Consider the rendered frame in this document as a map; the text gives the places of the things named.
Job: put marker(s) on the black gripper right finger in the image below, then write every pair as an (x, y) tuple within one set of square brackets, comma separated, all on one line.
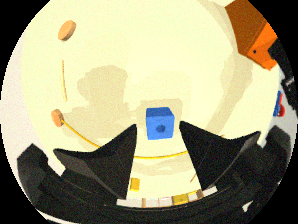
[(211, 154)]

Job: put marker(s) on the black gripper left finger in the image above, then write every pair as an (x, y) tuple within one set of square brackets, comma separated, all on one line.
[(110, 165)]

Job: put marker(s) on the blue block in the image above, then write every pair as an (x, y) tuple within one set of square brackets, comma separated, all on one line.
[(159, 123)]

